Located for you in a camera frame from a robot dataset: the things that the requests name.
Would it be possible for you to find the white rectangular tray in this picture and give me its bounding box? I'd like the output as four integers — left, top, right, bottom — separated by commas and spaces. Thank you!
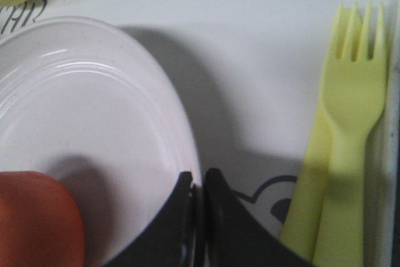
0, 0, 400, 267

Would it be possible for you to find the yellow-green plastic knife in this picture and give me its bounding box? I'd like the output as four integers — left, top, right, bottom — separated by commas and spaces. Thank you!
279, 99, 332, 263

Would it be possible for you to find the yellow-green plastic fork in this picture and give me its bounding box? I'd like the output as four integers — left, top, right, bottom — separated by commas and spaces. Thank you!
313, 5, 388, 266

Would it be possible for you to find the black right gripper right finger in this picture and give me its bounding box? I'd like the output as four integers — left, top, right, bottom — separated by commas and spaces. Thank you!
204, 168, 311, 266

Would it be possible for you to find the orange mandarin fruit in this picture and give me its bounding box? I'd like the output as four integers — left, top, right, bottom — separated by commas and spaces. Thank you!
1, 171, 85, 266

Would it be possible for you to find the beige round plate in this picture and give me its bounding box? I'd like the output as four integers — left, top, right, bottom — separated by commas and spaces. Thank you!
1, 17, 202, 266

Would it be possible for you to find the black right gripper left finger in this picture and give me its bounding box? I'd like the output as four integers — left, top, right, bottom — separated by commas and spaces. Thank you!
106, 171, 194, 267

